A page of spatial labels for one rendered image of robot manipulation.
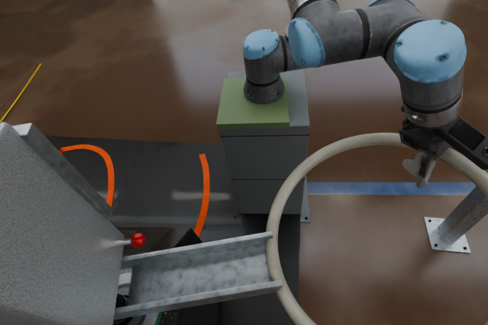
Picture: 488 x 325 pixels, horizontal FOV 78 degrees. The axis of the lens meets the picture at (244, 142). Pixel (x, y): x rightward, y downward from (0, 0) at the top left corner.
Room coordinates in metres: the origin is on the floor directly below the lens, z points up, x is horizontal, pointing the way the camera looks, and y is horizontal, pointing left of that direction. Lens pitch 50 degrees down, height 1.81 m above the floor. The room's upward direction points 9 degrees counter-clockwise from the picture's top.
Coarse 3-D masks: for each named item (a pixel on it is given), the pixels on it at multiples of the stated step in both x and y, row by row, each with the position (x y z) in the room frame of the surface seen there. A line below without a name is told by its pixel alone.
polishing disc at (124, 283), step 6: (120, 276) 0.33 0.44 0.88; (126, 276) 0.32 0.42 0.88; (120, 282) 0.31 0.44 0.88; (126, 282) 0.31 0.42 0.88; (120, 288) 0.29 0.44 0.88; (126, 288) 0.29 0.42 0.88; (120, 294) 0.28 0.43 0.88; (126, 294) 0.27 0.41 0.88; (138, 318) 0.20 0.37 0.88; (144, 318) 0.20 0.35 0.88; (150, 318) 0.20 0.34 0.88; (156, 318) 0.20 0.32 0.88; (132, 324) 0.19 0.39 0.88; (138, 324) 0.19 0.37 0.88; (144, 324) 0.19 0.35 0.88; (150, 324) 0.18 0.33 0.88
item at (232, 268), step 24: (240, 240) 0.28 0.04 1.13; (264, 240) 0.28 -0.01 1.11; (144, 264) 0.28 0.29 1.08; (168, 264) 0.27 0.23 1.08; (192, 264) 0.26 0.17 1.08; (216, 264) 0.25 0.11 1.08; (240, 264) 0.24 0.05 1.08; (264, 264) 0.23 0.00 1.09; (144, 288) 0.22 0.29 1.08; (168, 288) 0.21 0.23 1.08; (192, 288) 0.20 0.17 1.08; (216, 288) 0.20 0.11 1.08; (240, 288) 0.18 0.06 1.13; (264, 288) 0.17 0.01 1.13; (120, 312) 0.17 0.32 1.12; (144, 312) 0.17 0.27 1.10
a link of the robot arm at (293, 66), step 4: (284, 36) 1.09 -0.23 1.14; (288, 44) 1.04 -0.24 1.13; (288, 48) 1.03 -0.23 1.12; (288, 52) 1.02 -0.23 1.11; (288, 56) 1.01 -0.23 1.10; (292, 56) 1.01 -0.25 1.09; (288, 60) 1.00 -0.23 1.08; (292, 60) 1.00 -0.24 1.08; (288, 64) 1.00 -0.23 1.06; (292, 64) 1.00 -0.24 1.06; (296, 64) 1.00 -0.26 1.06; (288, 68) 1.01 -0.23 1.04; (292, 68) 1.01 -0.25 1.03; (296, 68) 1.01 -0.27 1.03; (300, 68) 1.02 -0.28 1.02
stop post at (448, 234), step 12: (480, 192) 0.59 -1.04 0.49; (468, 204) 0.59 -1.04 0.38; (480, 204) 0.55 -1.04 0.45; (456, 216) 0.59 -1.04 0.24; (468, 216) 0.55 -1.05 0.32; (480, 216) 0.53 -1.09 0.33; (432, 228) 0.63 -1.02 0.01; (444, 228) 0.59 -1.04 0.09; (456, 228) 0.55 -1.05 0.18; (468, 228) 0.53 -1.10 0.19; (432, 240) 0.56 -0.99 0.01; (444, 240) 0.54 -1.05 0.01; (456, 240) 0.53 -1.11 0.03; (468, 252) 0.46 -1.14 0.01
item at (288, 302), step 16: (336, 144) 0.46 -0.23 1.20; (352, 144) 0.44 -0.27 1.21; (368, 144) 0.43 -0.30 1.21; (384, 144) 0.42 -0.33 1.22; (400, 144) 0.40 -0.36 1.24; (304, 160) 0.45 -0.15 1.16; (320, 160) 0.44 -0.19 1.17; (448, 160) 0.32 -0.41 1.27; (464, 160) 0.31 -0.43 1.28; (288, 176) 0.42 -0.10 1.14; (480, 176) 0.27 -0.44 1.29; (288, 192) 0.38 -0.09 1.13; (272, 208) 0.35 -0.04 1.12; (272, 224) 0.31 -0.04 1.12; (272, 240) 0.27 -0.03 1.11; (272, 256) 0.24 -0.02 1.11; (272, 272) 0.20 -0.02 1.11; (288, 288) 0.17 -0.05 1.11; (288, 304) 0.13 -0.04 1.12; (304, 320) 0.10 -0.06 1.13
